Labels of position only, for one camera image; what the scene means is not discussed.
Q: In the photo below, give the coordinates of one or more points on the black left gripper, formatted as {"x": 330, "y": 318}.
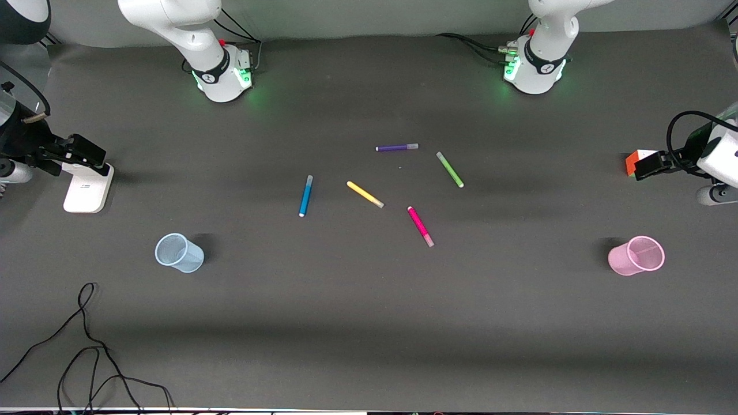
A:
{"x": 678, "y": 159}

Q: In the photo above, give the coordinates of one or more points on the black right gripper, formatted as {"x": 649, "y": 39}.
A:
{"x": 26, "y": 140}

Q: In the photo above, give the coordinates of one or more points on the blue marker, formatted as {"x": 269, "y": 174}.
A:
{"x": 305, "y": 196}

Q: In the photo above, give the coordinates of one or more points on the pink marker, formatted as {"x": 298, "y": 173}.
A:
{"x": 419, "y": 225}

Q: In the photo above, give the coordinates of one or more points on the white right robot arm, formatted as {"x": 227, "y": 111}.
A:
{"x": 196, "y": 34}

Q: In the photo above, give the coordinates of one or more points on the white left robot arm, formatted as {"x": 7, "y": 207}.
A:
{"x": 548, "y": 57}

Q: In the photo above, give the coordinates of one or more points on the multicoloured puzzle cube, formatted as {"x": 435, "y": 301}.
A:
{"x": 632, "y": 162}

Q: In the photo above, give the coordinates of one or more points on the white rounded rectangular box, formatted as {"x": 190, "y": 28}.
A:
{"x": 86, "y": 193}

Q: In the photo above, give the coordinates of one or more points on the translucent pink plastic cup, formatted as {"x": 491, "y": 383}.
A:
{"x": 622, "y": 263}

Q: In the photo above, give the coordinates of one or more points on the translucent blue plastic cup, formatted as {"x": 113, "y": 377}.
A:
{"x": 193, "y": 260}

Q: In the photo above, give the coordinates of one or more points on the green marker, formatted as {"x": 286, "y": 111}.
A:
{"x": 450, "y": 169}

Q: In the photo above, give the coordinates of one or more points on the purple marker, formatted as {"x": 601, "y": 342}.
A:
{"x": 395, "y": 148}

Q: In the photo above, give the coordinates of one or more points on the yellow marker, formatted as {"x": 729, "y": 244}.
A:
{"x": 364, "y": 194}

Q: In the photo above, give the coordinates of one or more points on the dark grey table cover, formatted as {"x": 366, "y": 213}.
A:
{"x": 369, "y": 300}

